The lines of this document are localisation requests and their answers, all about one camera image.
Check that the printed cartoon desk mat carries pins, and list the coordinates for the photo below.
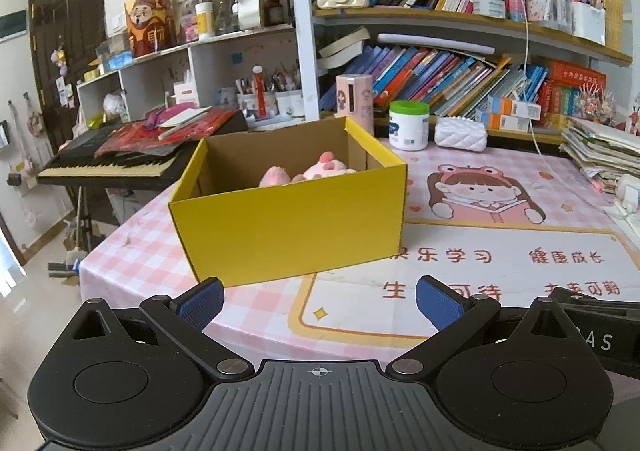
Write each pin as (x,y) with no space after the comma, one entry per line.
(500,241)

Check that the small pink plush pig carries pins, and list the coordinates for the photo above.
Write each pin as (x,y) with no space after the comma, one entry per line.
(275,177)

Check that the red boxed book set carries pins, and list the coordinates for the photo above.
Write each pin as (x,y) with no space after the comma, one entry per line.
(570,91)

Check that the green wall board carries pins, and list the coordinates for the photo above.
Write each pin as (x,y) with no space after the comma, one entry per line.
(11,26)

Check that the white quilted pouch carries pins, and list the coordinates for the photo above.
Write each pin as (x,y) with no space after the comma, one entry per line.
(460,135)

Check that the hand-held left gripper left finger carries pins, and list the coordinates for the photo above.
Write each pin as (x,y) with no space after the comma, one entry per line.
(202,305)

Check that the white jar green lid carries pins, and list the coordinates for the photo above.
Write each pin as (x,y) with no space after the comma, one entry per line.
(409,128)

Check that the white bottle yellow label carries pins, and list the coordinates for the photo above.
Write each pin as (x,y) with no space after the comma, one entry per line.
(204,23)

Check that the row of slanted books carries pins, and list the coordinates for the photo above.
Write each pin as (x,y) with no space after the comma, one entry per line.
(430,78)

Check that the dark wooden door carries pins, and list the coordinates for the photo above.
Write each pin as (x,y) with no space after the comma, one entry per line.
(65,21)

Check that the red tassel ornament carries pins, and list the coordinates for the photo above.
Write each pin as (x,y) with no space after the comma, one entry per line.
(258,91)

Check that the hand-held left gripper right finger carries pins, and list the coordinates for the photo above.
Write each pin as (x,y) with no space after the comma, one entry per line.
(440,303)

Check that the red glossy papers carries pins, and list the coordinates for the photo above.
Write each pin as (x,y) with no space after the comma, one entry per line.
(200,126)

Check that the yellow book set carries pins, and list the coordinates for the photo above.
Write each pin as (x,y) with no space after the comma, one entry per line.
(611,11)

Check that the black electronic keyboard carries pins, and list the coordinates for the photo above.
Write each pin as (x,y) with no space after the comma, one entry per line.
(100,171)

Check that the small white red box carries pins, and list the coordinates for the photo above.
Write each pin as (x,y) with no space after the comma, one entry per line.
(185,91)

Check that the colourful flower decoration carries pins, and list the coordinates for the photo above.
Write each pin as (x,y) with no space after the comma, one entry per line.
(595,103)

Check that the yellow cardboard box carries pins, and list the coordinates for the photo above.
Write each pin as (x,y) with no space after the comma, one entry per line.
(290,231)

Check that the pink cartoon dispenser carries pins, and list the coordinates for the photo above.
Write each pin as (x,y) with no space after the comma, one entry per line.
(355,103)

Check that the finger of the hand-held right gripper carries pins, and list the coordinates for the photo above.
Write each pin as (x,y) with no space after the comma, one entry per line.
(600,307)

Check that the white pen holder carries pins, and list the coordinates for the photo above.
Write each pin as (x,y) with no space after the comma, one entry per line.
(589,26)

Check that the orange blue small box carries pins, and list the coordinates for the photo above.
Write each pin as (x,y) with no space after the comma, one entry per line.
(500,122)
(515,107)

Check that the white cup of pens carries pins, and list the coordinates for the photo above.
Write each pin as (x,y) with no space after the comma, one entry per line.
(247,103)
(290,106)

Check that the fortune god paper figure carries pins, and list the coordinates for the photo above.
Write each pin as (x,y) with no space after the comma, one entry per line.
(150,28)

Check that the stack of papers and workbooks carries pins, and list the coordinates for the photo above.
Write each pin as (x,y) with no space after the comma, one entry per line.
(600,146)

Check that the large pink plush pig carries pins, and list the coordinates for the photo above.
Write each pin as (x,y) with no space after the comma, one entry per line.
(325,168)

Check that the reindeer ornament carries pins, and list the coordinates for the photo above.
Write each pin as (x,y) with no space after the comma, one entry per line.
(635,113)

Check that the keyboard stand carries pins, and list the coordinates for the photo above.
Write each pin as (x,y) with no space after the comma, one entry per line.
(82,221)

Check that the small grey shelf unit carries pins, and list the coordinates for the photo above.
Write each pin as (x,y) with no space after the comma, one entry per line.
(215,61)

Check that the thick pale book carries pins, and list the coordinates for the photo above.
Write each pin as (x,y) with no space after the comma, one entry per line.
(345,48)

